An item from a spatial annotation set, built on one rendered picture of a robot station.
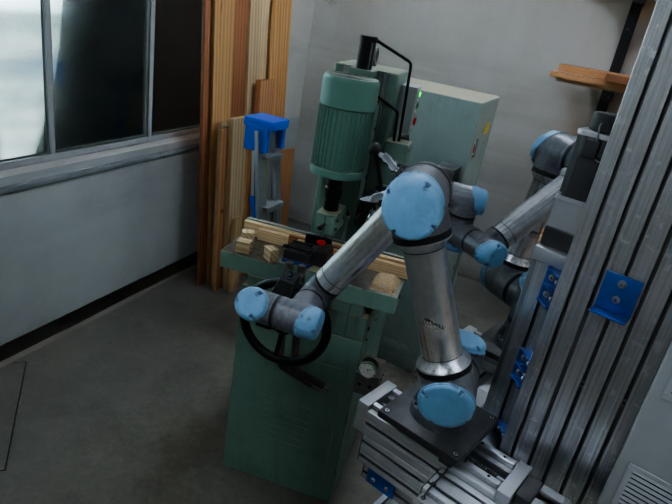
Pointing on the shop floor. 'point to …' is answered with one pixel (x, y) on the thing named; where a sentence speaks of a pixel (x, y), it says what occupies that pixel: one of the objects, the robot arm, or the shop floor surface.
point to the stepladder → (265, 137)
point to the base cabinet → (295, 411)
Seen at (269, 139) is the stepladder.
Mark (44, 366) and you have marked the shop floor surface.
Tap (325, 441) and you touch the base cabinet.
